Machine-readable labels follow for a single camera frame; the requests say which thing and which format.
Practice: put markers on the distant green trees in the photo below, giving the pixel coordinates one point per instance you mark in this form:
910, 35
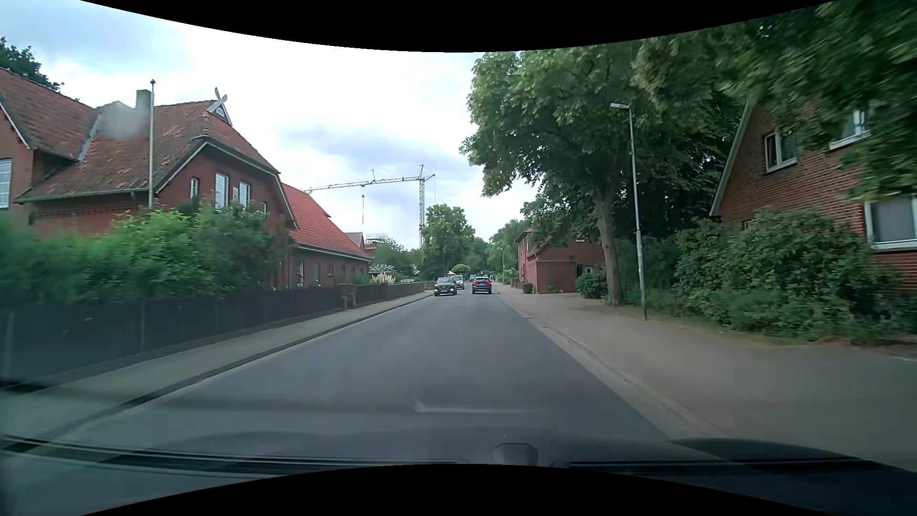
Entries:
448, 240

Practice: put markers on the light vehicle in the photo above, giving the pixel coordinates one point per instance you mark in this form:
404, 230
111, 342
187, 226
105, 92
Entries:
458, 281

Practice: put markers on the dark oncoming car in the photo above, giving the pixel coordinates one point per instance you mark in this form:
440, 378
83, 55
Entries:
445, 286

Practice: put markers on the dark car with red lamps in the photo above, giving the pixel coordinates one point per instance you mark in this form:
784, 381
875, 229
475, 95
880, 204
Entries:
482, 285

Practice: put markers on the tall construction crane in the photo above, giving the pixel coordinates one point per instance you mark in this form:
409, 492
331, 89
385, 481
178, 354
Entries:
421, 201

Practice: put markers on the grey asphalt road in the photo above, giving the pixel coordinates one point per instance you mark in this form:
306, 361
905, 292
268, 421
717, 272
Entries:
458, 351

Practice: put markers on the small red brick house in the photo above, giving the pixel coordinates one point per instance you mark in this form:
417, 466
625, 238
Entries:
559, 264

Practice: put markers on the round green bush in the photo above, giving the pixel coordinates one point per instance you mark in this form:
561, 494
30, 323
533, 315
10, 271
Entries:
591, 285

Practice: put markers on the low red brick building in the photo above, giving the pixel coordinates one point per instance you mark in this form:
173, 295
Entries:
315, 236

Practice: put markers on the large green tree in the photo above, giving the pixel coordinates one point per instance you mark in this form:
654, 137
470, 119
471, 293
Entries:
573, 136

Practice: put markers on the grey paved pavement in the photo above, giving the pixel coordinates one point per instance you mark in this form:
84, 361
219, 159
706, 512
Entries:
215, 358

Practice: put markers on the wide reddish paved pavement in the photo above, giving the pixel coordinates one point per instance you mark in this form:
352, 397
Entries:
716, 365

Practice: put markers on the dark wooden fence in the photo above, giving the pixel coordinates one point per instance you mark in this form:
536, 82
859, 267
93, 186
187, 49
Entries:
179, 319

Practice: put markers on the green hedge of bushes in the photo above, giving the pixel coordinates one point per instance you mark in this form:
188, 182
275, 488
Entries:
143, 254

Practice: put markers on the green bushes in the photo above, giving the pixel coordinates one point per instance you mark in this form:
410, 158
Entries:
781, 276

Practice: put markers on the grey metal pole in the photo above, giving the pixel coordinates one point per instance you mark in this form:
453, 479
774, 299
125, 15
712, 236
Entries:
151, 143

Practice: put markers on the large red brick house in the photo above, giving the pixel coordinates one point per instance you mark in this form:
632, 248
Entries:
122, 158

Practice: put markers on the red brick house white windows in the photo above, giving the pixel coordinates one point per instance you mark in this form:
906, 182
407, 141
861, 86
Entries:
802, 179

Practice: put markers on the overhanging leafy tree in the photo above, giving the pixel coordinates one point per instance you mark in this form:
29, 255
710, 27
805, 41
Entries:
831, 64

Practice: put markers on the grey lamp post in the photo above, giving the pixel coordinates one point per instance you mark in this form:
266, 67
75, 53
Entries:
636, 215

